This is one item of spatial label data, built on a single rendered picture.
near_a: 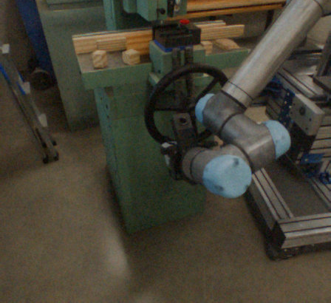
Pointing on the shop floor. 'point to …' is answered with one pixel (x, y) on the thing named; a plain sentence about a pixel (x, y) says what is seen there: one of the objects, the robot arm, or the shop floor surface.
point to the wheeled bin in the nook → (32, 25)
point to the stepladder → (7, 72)
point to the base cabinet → (145, 171)
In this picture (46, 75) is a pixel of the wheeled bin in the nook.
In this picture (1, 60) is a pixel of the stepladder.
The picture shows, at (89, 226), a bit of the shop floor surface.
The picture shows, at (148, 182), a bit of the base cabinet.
